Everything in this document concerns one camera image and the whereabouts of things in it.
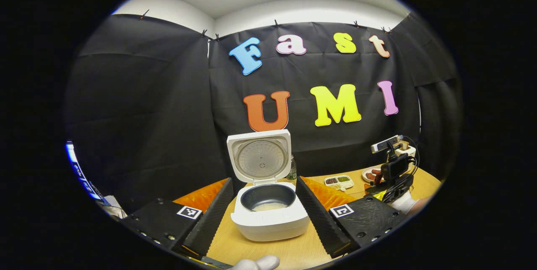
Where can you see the white rice cooker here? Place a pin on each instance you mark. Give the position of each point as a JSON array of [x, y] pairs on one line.
[[268, 226]]

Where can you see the white divided grain dish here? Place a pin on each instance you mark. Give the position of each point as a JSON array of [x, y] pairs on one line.
[[339, 182]]

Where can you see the computer monitor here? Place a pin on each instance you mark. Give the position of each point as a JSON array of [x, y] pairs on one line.
[[79, 169]]

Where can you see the white rice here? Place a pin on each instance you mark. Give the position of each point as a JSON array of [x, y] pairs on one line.
[[269, 207]]

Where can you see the clear water bottle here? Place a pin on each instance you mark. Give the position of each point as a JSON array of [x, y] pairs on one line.
[[292, 171]]

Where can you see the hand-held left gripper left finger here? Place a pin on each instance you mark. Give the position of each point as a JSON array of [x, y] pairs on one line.
[[214, 219]]

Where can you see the black backdrop cloth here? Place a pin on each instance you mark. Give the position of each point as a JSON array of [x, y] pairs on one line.
[[159, 114]]

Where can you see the white toaster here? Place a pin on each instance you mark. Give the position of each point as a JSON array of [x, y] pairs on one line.
[[410, 151]]

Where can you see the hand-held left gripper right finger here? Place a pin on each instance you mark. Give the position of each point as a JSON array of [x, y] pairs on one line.
[[319, 219]]

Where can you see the white round plate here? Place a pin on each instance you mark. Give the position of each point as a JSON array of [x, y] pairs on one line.
[[365, 177]]

